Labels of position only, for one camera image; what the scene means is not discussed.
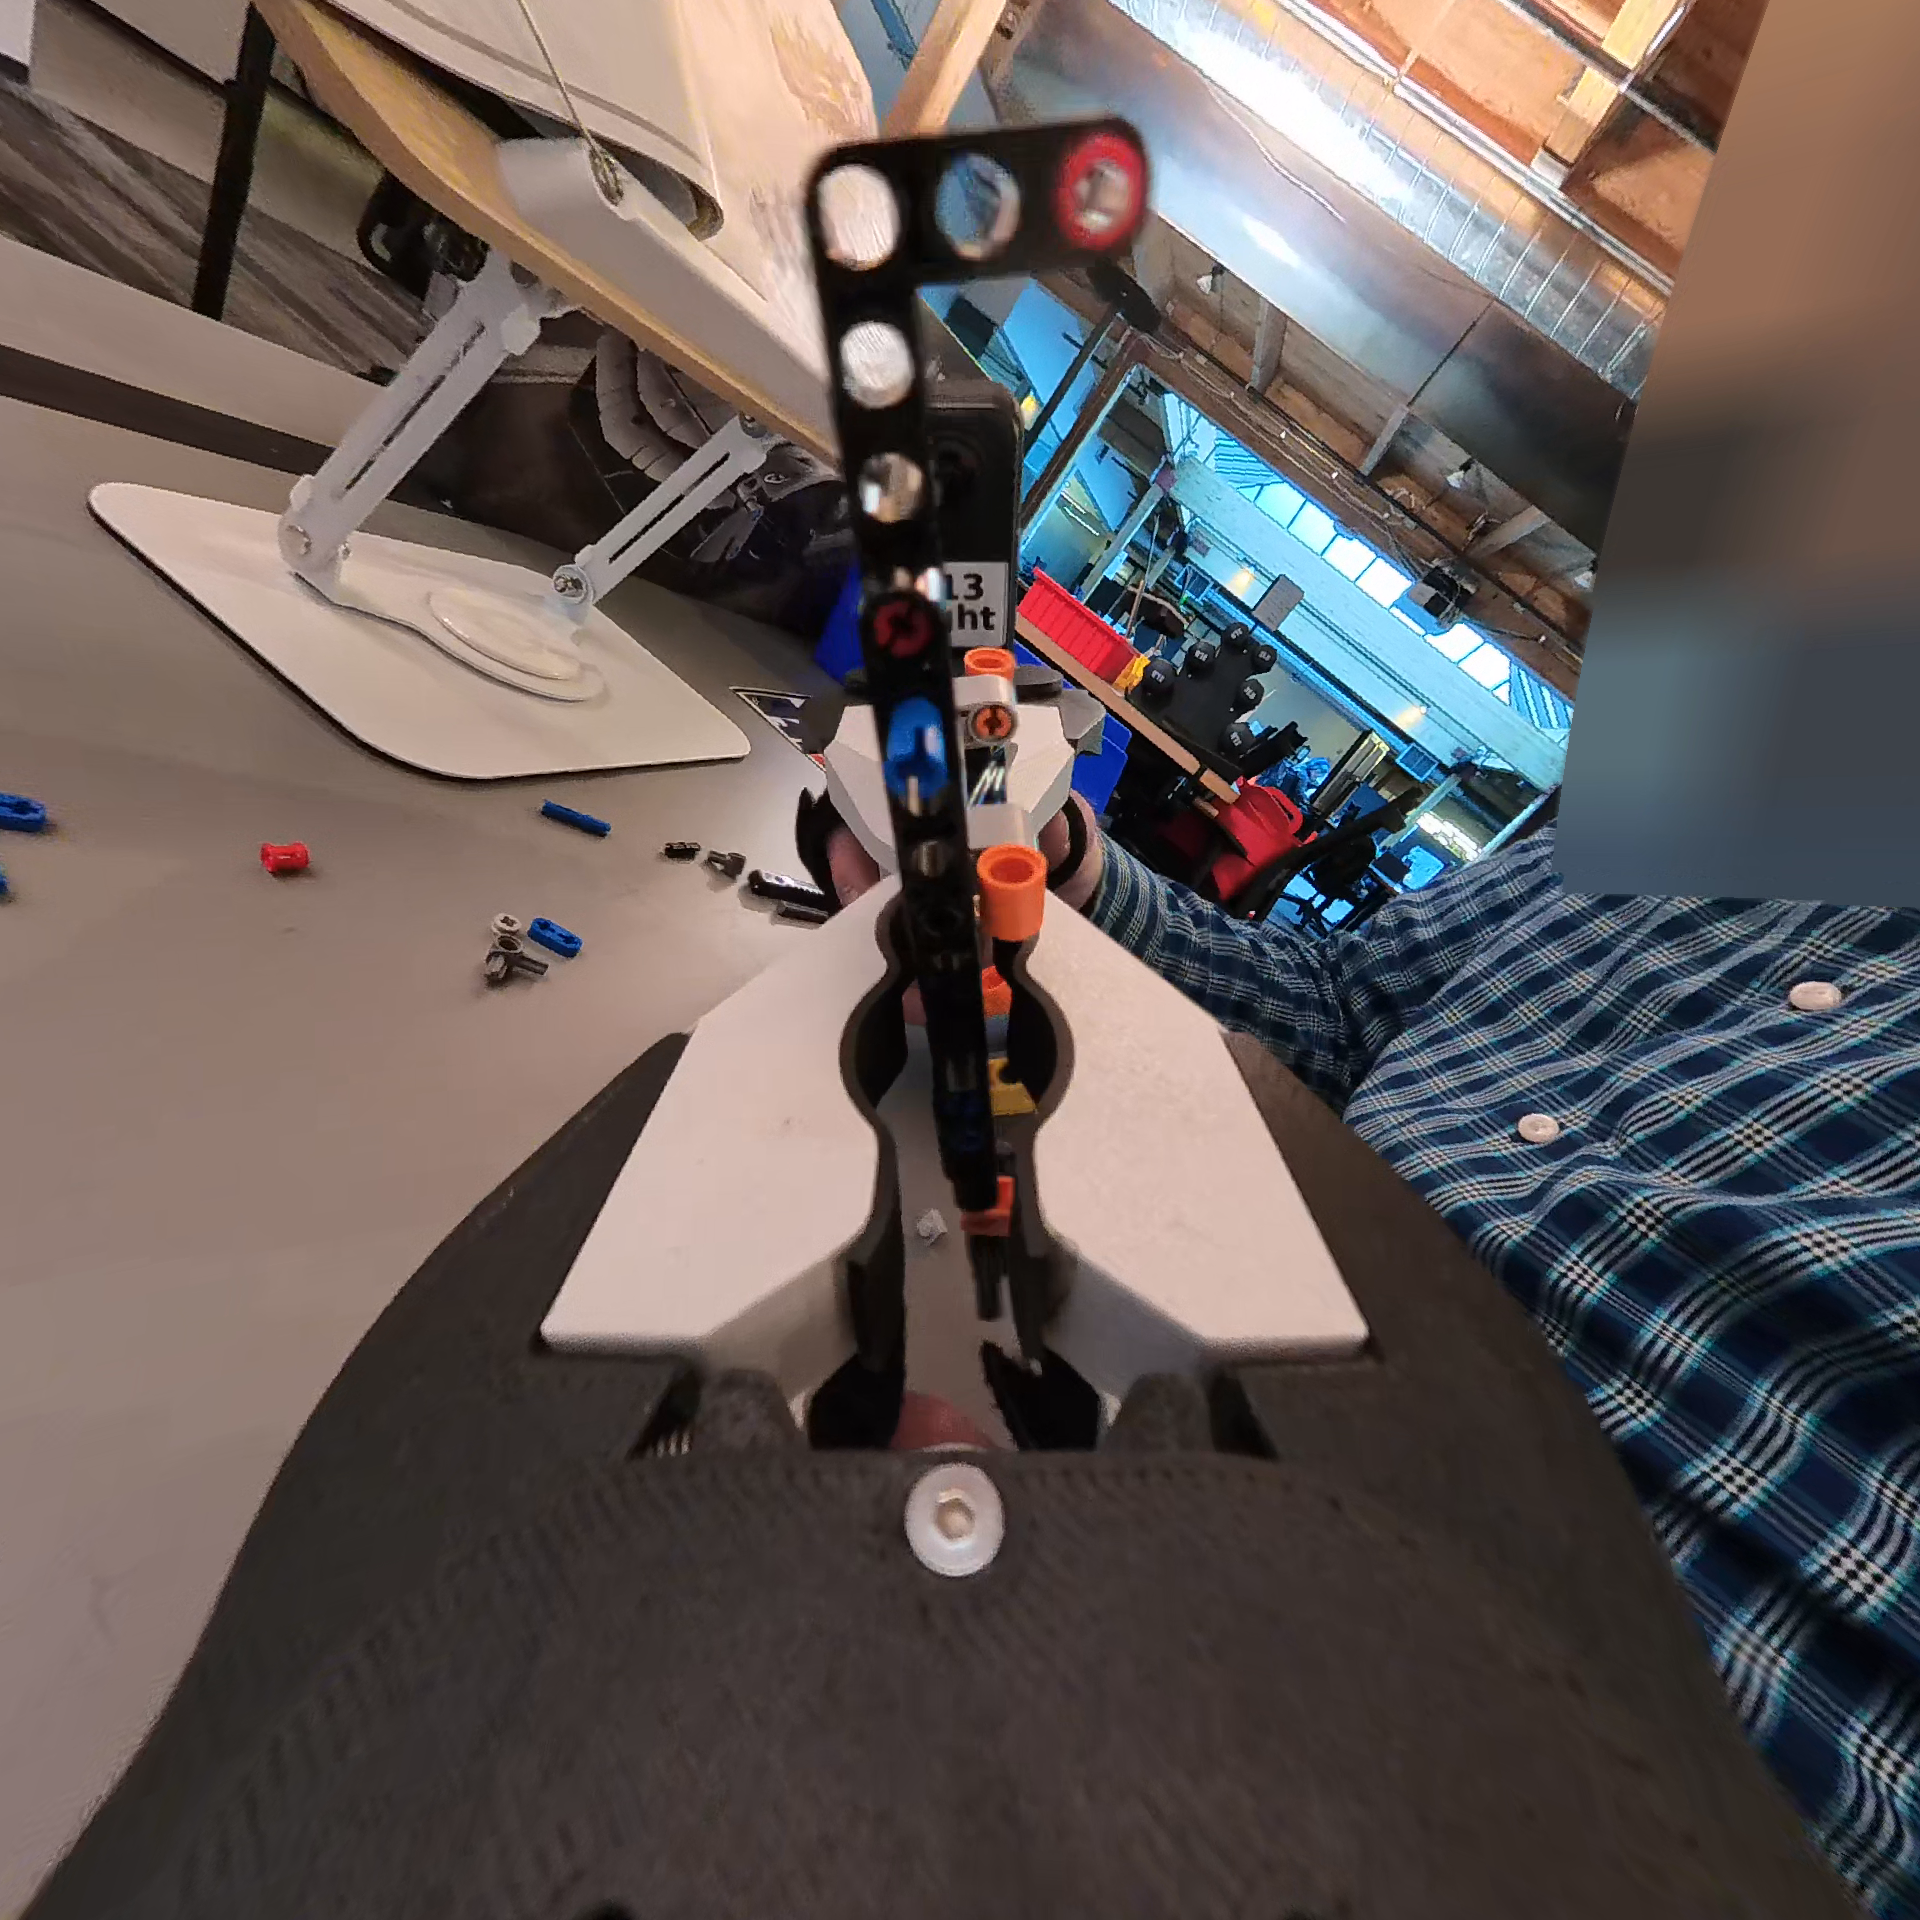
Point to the short blue lego pin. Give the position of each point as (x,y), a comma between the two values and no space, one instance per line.
(575,819)

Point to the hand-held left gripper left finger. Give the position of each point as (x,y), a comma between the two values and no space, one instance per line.
(720,1202)

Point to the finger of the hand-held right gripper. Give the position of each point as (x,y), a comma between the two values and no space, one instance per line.
(1047,780)
(867,780)

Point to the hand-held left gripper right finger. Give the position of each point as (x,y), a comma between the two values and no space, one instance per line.
(1202,1202)

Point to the red storage bin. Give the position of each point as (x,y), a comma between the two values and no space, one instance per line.
(1072,622)

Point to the rack of black dumbbells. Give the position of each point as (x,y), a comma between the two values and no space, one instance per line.
(1202,661)

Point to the lego instruction booklet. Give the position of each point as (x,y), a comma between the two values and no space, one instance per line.
(720,76)

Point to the page holder clip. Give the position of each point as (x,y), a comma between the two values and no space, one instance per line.
(605,176)

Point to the black lego axle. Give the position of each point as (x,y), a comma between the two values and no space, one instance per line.
(791,894)

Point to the black office chair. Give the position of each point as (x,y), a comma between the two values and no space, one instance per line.
(1335,870)

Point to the dark grey lego connector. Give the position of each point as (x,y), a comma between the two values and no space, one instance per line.
(516,965)

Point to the black lego chassis assembly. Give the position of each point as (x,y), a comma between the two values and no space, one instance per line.
(884,423)

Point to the person's right hand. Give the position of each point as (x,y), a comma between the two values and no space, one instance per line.
(844,870)

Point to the red office chair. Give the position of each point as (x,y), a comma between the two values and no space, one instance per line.
(1254,827)

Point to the blue lego liftarm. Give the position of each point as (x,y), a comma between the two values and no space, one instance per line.
(20,812)
(556,935)

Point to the red lego bush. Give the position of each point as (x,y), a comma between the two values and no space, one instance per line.
(284,859)

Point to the person's plaid shirt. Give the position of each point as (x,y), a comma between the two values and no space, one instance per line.
(1652,1276)

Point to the white book stand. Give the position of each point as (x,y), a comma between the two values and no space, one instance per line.
(375,661)

